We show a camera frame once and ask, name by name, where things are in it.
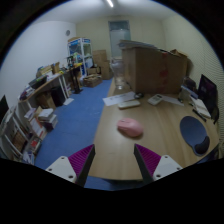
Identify blue white display cabinet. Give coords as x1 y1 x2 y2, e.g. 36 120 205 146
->
67 37 94 69

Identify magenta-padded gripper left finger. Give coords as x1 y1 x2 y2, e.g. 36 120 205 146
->
45 143 96 188

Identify grey paper stack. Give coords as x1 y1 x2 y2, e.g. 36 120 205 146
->
119 39 158 51

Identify small white paper sheet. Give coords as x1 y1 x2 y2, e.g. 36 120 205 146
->
163 95 185 107

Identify large white paper sheet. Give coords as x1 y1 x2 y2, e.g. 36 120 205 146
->
102 91 136 107

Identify black stand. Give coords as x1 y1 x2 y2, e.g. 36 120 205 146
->
70 64 83 95

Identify pink computer mouse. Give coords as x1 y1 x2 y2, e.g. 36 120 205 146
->
116 117 145 138

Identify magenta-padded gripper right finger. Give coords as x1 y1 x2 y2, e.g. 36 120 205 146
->
133 143 184 185

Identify open white book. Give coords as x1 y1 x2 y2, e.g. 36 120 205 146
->
189 96 212 119

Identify white shelf unit with books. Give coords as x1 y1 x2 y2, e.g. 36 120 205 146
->
0 99 59 166

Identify frosted glass door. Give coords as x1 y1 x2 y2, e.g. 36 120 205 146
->
108 20 132 59

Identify dark blue mouse pad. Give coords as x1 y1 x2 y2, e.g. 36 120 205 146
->
179 115 211 157

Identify large brown cardboard box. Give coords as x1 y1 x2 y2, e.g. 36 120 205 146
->
120 45 185 95

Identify long flat white remote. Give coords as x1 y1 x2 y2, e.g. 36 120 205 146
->
117 99 141 110

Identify stacked cardboard boxes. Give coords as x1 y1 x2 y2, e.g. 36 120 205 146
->
92 49 113 80

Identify black computer tower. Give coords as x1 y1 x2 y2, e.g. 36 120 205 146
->
49 86 66 108

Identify open cardboard box with items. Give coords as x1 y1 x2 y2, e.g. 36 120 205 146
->
83 74 103 88

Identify black monitor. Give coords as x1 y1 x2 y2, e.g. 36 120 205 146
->
197 74 219 116

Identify clear glass jar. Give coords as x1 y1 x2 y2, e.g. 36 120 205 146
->
110 58 128 90

